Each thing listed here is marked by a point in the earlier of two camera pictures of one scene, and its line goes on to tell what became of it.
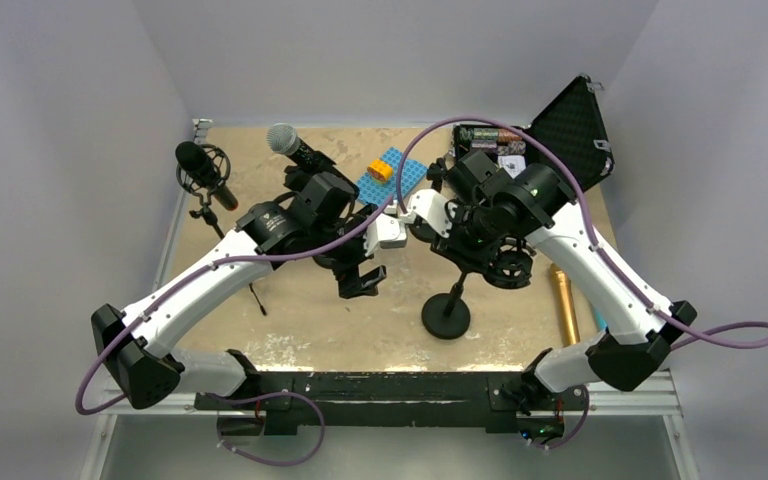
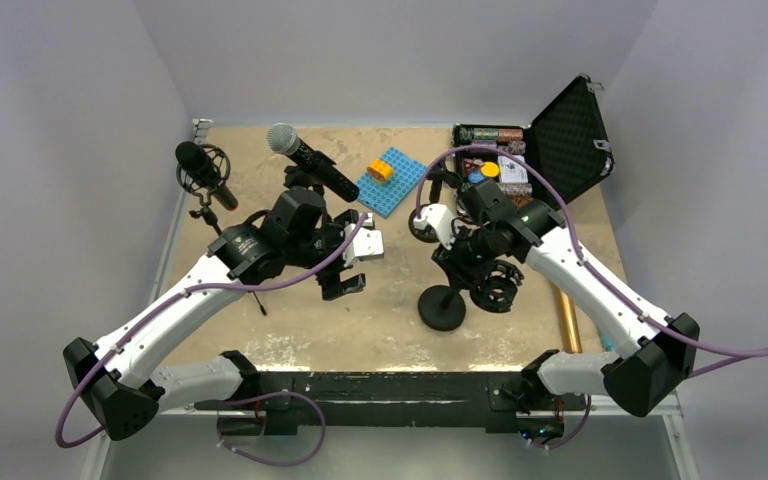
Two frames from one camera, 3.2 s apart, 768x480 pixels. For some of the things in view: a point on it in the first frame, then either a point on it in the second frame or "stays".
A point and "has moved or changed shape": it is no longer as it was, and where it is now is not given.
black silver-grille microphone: [285, 140] stays
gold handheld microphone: [566, 305] stays
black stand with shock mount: [447, 315] has moved or changed shape
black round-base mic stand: [421, 231] stays
